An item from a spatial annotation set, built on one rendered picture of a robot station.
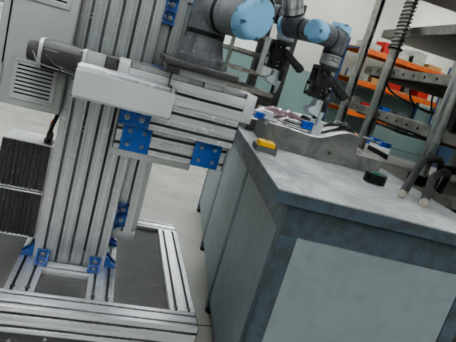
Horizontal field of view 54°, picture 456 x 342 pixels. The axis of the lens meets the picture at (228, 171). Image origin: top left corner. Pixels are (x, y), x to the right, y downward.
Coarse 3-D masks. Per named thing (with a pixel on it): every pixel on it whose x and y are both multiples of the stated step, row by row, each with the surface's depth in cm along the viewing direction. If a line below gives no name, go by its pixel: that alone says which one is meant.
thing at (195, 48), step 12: (192, 36) 133; (204, 36) 132; (216, 36) 134; (180, 48) 135; (192, 48) 133; (204, 48) 133; (216, 48) 135; (192, 60) 133; (204, 60) 133; (216, 60) 137
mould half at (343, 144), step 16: (256, 128) 198; (272, 128) 177; (288, 128) 178; (288, 144) 179; (304, 144) 180; (320, 144) 181; (336, 144) 181; (352, 144) 182; (336, 160) 183; (352, 160) 184; (368, 160) 185
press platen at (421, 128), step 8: (360, 104) 296; (360, 112) 293; (384, 112) 262; (384, 120) 259; (392, 120) 249; (400, 120) 241; (408, 120) 233; (416, 120) 312; (408, 128) 231; (416, 128) 224; (424, 128) 217; (448, 136) 204; (448, 144) 205
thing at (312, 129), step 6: (288, 120) 166; (294, 120) 166; (306, 120) 168; (312, 120) 168; (300, 126) 168; (306, 126) 166; (312, 126) 166; (318, 126) 166; (312, 132) 166; (318, 132) 166
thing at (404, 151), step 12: (384, 132) 253; (396, 132) 240; (372, 144) 264; (396, 144) 241; (408, 144) 242; (420, 144) 243; (384, 156) 246; (396, 156) 243; (408, 156) 244; (444, 156) 246; (408, 168) 246; (432, 168) 247; (444, 168) 248
